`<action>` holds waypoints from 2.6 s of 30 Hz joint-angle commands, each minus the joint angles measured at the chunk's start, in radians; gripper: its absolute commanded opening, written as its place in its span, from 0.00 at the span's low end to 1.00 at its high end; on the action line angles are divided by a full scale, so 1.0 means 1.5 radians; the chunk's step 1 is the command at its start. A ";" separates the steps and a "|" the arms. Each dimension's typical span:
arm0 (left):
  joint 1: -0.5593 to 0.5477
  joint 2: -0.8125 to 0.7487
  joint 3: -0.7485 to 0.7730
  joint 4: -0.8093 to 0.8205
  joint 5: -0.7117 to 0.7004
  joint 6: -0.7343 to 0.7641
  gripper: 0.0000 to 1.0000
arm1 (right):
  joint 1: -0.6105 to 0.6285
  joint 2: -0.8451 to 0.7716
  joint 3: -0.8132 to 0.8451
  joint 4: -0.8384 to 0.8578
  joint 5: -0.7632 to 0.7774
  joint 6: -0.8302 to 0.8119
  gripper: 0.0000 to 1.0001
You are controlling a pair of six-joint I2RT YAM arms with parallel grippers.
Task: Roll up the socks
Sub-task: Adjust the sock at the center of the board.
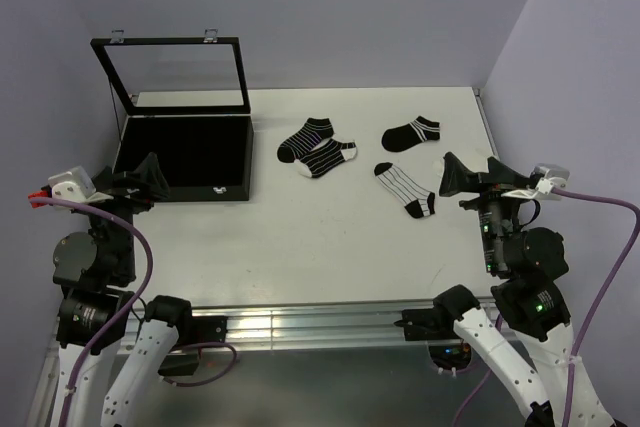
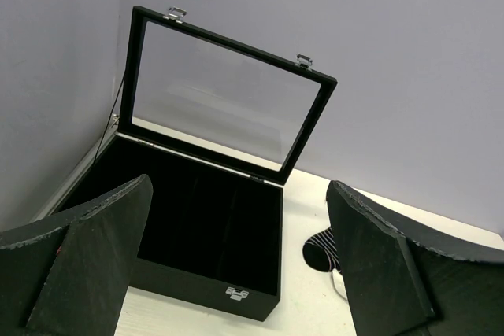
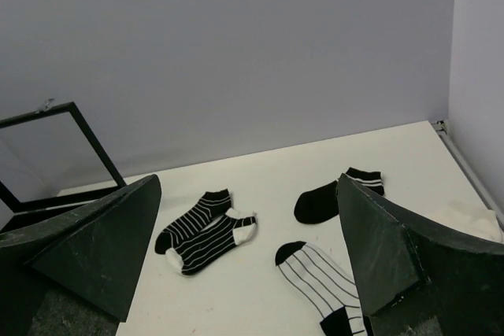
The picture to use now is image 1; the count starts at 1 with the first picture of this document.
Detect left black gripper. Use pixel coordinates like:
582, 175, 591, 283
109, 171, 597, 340
86, 151, 167, 279

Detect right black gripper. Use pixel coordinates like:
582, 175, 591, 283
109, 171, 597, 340
437, 149, 531, 270

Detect white sock black thin stripes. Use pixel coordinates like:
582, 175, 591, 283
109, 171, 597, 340
374, 162, 435, 219

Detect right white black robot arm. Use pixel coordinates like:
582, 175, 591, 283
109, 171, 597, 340
432, 152, 619, 426

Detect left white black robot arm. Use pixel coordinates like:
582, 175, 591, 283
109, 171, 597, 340
49, 153, 195, 426

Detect black display case base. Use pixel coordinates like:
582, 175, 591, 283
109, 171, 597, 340
114, 116, 254, 202

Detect black glass-panel case lid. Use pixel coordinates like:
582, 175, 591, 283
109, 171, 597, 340
90, 29, 251, 117

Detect black white-striped sock white toe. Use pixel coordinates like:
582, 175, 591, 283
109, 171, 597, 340
294, 139, 358, 179

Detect black sock with purple stripes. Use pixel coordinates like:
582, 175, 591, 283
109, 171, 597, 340
277, 118, 334, 163

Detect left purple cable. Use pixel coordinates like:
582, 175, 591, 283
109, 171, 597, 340
28, 196, 154, 427

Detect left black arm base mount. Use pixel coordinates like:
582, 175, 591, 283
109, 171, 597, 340
158, 315, 228, 377

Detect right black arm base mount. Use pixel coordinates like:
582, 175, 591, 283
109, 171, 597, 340
394, 307, 473, 376

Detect aluminium front frame rail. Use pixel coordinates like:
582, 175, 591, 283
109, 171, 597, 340
24, 299, 506, 427

